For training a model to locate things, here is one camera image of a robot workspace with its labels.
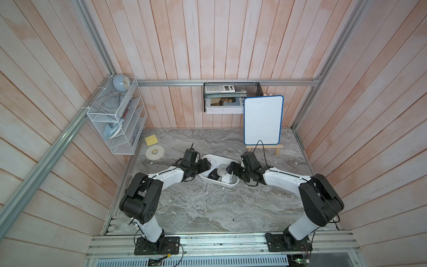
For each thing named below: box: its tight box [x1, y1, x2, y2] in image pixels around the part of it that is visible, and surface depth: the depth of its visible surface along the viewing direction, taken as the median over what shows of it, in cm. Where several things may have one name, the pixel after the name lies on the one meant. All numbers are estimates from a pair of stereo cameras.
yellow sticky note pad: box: [144, 134, 159, 147], surface depth 117 cm
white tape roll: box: [145, 144, 165, 161], surface depth 109 cm
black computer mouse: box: [207, 168, 221, 181], surface depth 95 cm
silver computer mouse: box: [216, 163, 229, 177], surface depth 95 cm
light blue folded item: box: [103, 118, 125, 141], surface depth 83 cm
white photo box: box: [205, 97, 245, 115], surface depth 95 cm
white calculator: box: [204, 84, 236, 95], surface depth 92 cm
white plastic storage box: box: [198, 154, 240, 189], surface depth 95 cm
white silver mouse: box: [221, 170, 234, 184], surface depth 94 cm
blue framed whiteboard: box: [243, 95, 285, 146], surface depth 92 cm
